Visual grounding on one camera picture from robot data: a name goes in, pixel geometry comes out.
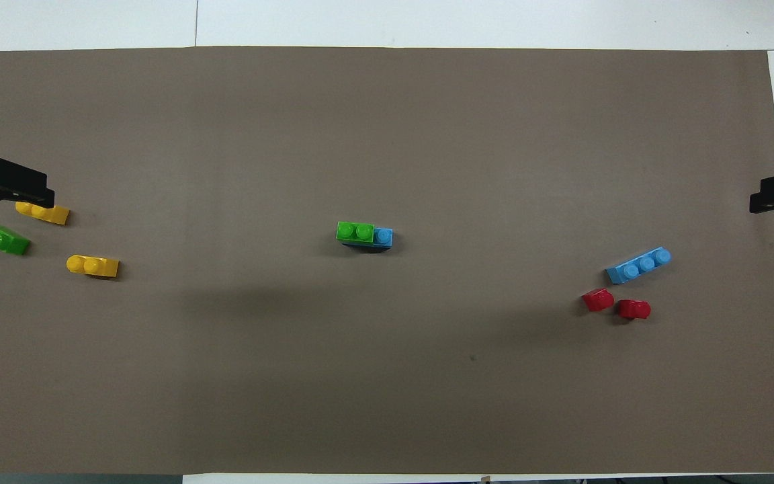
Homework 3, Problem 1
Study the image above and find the blue three-stud toy block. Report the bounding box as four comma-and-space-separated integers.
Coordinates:
605, 247, 673, 286
341, 227, 394, 253

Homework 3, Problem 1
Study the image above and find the yellow two-stud toy block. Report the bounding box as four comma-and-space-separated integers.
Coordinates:
66, 254, 120, 279
15, 200, 71, 226

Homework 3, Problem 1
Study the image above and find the green two-stud toy block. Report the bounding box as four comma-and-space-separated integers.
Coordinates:
336, 221, 376, 243
0, 223, 32, 257

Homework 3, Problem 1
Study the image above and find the red one-stud toy block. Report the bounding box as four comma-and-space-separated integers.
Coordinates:
617, 298, 652, 321
581, 288, 615, 313

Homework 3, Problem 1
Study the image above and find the brown paper table mat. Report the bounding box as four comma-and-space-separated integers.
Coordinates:
0, 46, 774, 475

